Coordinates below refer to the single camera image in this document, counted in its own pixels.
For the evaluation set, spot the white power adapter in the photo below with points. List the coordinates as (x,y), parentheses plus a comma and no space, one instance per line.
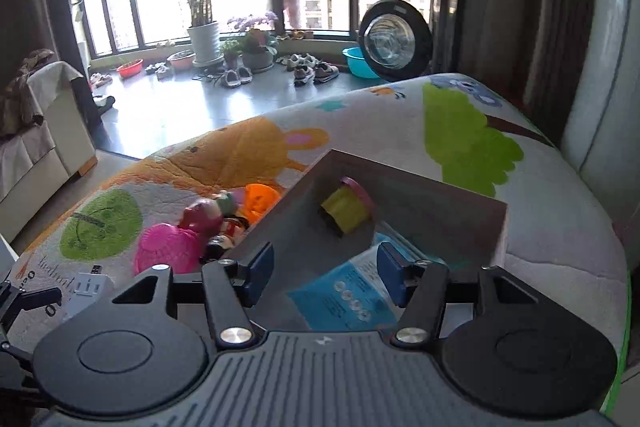
(87,289)

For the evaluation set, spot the small green potted plant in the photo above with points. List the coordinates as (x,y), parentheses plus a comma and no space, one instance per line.
(231,54)

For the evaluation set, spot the pink shallow flower pot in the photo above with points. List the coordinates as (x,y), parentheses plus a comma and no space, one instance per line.
(181,59)

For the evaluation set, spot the yellow and pink toy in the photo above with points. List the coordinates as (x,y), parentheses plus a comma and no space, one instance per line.
(345,209)

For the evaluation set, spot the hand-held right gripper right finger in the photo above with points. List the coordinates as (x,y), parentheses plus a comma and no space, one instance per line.
(392,274)

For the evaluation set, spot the purple flowering potted plant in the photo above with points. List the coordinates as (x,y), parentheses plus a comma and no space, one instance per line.
(257,59)

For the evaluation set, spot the cream sofa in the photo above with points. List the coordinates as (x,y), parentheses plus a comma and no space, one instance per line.
(45,157)

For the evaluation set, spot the pink plastic toy basket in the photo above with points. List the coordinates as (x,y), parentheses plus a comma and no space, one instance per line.
(165,249)

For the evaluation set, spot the orange plastic toy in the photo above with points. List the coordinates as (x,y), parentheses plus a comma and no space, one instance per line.
(260,199)

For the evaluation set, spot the colourful toy figure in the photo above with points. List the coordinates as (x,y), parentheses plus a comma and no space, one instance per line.
(200,214)

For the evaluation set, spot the patterned brown cloth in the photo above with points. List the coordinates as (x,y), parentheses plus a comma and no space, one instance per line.
(22,97)

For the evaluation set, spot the blue printed packet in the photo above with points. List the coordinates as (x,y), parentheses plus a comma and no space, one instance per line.
(330,292)

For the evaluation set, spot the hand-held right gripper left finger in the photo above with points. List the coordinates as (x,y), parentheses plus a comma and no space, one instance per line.
(261,272)

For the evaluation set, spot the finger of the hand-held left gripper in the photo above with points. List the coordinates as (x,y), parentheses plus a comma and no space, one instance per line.
(30,299)
(12,364)

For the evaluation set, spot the small toy doll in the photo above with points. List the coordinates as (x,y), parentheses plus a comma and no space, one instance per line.
(231,232)

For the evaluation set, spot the red plastic basin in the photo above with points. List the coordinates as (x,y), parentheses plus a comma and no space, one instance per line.
(130,69)

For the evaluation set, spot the white rounded appliance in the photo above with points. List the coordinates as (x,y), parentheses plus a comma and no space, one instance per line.
(600,147)

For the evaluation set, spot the scattered shoes by window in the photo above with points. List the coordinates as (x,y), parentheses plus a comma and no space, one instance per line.
(235,78)

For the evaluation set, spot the pale cardboard box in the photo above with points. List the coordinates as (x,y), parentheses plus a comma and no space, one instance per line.
(430,197)

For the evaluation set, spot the blue plastic basin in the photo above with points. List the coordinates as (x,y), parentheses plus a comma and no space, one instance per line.
(357,64)

